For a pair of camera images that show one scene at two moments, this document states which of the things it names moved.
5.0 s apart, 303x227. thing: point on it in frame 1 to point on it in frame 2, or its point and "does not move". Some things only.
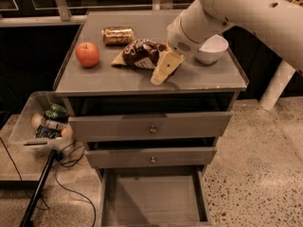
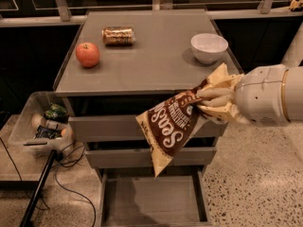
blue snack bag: (43, 131) does not move
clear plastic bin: (42, 123) does not move
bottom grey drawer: (155, 197) does not move
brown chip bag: (142, 53) to (167, 125)
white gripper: (177, 39) to (260, 95)
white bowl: (212, 49) does not move
